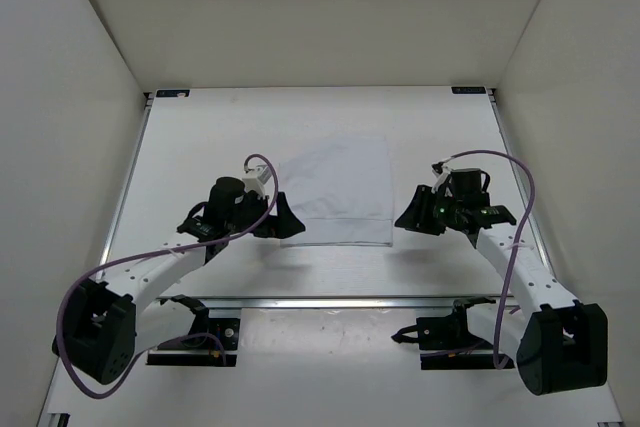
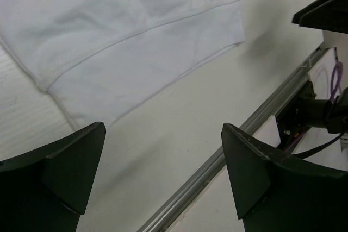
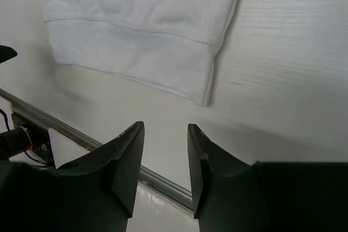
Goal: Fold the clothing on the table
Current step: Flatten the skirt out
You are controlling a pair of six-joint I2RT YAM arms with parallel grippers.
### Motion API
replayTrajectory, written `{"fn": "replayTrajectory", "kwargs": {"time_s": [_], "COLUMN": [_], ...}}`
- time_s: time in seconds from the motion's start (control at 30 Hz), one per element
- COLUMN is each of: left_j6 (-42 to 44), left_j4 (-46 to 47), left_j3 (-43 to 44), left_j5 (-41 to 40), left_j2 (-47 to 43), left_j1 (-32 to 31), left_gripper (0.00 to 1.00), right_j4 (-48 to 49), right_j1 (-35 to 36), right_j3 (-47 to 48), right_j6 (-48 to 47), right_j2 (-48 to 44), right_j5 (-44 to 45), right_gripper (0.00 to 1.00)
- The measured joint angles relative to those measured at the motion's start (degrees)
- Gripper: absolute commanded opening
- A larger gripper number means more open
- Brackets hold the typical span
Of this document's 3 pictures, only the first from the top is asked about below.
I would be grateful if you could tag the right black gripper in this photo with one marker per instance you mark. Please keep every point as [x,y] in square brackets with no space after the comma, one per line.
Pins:
[416,216]

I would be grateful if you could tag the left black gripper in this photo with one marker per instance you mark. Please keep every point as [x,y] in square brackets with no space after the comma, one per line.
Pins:
[287,223]

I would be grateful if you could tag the white fabric skirt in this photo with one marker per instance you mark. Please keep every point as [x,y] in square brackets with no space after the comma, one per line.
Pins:
[341,189]

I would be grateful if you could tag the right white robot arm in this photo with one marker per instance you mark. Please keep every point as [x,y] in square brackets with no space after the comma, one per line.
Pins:
[556,342]

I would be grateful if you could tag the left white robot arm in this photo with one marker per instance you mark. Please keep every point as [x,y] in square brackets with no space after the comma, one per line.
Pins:
[105,325]

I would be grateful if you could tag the right blue corner label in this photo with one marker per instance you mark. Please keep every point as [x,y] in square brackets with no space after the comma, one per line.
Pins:
[468,90]

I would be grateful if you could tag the blue corner label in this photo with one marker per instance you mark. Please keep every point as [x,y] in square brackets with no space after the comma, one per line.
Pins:
[468,90]
[172,93]

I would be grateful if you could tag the left blue corner label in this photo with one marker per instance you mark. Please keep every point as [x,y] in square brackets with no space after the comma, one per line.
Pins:
[172,93]

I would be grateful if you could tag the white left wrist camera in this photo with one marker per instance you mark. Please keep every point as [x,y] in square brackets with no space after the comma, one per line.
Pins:
[257,178]

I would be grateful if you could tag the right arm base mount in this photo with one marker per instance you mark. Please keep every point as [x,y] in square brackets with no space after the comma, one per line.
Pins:
[445,342]

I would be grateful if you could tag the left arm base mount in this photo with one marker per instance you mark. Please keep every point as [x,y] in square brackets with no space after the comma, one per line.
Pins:
[212,339]

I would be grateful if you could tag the aluminium table front rail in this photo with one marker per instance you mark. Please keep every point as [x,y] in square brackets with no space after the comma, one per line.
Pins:
[329,303]

